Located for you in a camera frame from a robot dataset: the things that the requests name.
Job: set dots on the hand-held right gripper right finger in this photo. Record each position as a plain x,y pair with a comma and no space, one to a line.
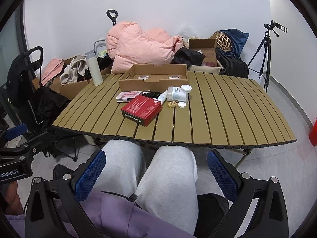
221,176

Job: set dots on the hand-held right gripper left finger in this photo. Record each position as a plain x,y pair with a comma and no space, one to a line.
90,176

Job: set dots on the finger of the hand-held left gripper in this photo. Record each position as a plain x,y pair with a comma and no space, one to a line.
37,141
16,131

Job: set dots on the small white lid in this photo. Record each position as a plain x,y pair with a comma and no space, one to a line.
182,104

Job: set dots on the red box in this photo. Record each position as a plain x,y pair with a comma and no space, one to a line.
141,109

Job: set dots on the small yellow box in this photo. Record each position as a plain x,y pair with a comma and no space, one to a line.
171,104

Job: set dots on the pink patterned box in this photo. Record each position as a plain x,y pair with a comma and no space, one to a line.
127,95

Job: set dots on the white pill jar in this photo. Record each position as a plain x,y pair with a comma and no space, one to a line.
175,94

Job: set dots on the large white lid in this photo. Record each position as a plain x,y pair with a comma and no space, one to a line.
186,88

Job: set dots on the white spray bottle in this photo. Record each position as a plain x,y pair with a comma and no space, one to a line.
162,97

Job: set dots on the black fluffy bundle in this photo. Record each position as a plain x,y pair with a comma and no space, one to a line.
151,94

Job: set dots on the cardboard tray box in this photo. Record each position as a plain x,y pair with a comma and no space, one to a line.
138,83

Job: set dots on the person's left hand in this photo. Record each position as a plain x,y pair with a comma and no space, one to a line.
13,197

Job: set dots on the person's left leg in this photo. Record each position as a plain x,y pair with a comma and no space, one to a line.
118,163

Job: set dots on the person's leg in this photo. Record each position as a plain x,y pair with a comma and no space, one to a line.
118,163
171,178

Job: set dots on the purple jacket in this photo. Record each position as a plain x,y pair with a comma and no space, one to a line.
118,218

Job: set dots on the person's right leg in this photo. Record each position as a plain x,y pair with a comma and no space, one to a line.
171,178

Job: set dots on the large cardboard box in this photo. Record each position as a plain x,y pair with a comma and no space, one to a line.
71,89

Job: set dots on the black folding cart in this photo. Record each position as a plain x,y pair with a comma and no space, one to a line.
22,67

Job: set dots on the pink backpack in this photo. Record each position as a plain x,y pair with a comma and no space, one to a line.
52,70

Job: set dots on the beige clothing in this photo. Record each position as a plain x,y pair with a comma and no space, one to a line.
74,69

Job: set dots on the white thermos bottle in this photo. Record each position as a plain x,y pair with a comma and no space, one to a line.
95,69

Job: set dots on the red plastic container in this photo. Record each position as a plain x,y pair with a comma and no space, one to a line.
313,133

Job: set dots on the dark clothing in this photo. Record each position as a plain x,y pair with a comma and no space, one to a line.
105,62

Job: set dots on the cream cloth bag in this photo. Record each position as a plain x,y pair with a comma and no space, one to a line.
205,69

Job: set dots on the small pink white charm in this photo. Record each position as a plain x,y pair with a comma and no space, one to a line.
174,76

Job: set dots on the black suitcase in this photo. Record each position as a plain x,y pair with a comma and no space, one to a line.
235,67

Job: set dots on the black cloth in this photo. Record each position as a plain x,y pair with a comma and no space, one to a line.
188,57

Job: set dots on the woven rattan ball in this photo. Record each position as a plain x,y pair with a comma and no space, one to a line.
223,42

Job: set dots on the open cardboard box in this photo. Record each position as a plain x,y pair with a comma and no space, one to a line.
198,44

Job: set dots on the black tripod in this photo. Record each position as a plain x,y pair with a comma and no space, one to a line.
264,47

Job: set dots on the dark blue bag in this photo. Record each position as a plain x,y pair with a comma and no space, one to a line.
237,39

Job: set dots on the pink duvet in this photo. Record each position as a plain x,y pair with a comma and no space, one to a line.
138,47

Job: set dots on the white plastic bag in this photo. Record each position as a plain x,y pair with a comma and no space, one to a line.
188,31

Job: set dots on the black tripod camera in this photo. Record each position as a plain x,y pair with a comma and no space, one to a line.
276,27

